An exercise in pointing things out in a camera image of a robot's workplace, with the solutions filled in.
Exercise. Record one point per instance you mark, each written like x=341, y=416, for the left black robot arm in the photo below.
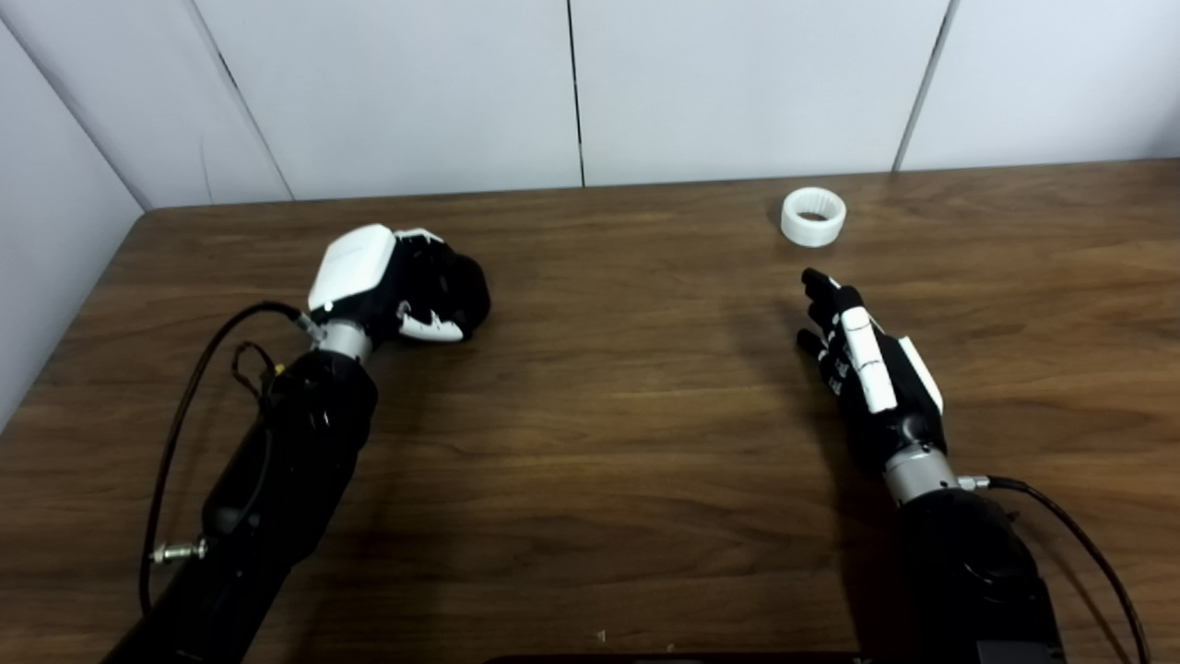
x=295, y=461

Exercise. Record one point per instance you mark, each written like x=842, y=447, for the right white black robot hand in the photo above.
x=876, y=369

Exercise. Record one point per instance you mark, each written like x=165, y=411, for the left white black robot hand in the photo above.
x=355, y=263

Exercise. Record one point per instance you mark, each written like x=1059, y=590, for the round black plastic part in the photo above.
x=472, y=290

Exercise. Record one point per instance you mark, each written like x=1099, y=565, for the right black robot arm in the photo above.
x=968, y=581

